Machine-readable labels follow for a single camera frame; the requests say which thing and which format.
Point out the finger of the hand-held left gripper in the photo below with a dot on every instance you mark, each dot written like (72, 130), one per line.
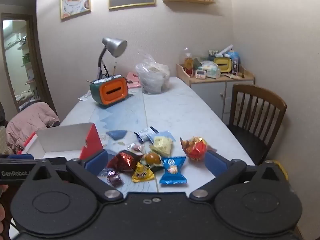
(21, 156)

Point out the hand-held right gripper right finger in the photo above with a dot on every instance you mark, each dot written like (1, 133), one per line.
(215, 163)

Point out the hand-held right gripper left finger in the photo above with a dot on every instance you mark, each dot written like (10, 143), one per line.
(96, 162)

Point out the silver foil snack packet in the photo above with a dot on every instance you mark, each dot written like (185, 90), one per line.
(115, 178)

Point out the red gold foil snack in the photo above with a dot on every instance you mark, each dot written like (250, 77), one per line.
(195, 148)

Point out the red white cardboard box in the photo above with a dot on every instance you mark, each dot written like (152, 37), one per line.
(62, 137)

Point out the small candy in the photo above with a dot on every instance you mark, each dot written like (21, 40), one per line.
(136, 147)

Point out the white blue snack packet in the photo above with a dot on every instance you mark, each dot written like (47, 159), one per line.
(143, 133)

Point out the pale yellow snack packet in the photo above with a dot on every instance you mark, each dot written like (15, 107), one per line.
(162, 146)

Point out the brown egg snack packet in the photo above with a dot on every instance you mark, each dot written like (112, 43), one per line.
(152, 158)

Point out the blue fan-shaped pad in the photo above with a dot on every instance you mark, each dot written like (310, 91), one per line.
(117, 134)

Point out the pink puffer jacket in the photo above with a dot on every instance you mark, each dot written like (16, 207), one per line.
(30, 122)

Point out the wooden chair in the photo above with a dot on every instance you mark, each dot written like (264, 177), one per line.
(255, 130)

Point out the yellow bag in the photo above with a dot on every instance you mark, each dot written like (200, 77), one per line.
(282, 170)

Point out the white wooden cabinet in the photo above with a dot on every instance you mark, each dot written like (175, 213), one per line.
(212, 92)

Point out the green orange desk organizer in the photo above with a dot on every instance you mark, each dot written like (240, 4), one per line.
(110, 91)

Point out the pink booklet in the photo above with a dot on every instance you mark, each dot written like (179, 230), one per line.
(132, 80)

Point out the white timer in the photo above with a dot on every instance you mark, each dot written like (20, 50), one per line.
(200, 74)

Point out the paintbrush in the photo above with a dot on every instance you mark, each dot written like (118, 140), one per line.
(105, 70)
(115, 70)

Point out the wood-framed mirror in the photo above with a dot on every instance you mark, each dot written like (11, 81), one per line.
(22, 62)

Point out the wet wipes pack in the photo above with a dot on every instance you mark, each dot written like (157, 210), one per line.
(211, 68)

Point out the yellow tissue box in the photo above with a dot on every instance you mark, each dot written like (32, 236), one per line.
(223, 65)

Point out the clear plastic bag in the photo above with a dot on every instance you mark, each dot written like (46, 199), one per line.
(152, 77)

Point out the blue box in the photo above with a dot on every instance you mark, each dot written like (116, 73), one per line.
(233, 61)

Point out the silver desk lamp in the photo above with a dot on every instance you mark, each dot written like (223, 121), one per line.
(113, 45)

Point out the wooden wall shelf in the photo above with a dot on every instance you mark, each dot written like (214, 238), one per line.
(190, 0)

